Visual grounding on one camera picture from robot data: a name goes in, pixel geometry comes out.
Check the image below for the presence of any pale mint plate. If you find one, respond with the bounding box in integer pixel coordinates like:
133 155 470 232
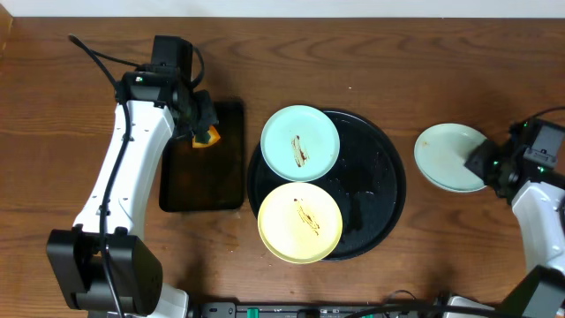
414 123 486 193

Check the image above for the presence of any black rectangular water tray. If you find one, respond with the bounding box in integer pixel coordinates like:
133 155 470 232
159 101 245 212

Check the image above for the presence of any light blue plate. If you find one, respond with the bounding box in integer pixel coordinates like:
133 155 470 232
260 105 341 182

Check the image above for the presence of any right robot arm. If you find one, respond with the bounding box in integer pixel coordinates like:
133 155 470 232
464 140 564 317

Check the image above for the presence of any left black cable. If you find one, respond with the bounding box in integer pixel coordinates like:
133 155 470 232
67 33 207 318

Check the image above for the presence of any green and orange sponge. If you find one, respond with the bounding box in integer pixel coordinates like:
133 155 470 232
192 125 221 148

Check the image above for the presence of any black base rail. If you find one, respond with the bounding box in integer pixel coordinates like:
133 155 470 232
189 300 500 318

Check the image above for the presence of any black round tray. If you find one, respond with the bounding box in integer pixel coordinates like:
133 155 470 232
247 110 406 261

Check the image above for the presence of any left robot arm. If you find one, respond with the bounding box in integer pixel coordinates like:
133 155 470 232
46 72 217 317

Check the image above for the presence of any yellow plate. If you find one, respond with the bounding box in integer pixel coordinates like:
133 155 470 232
257 182 343 264

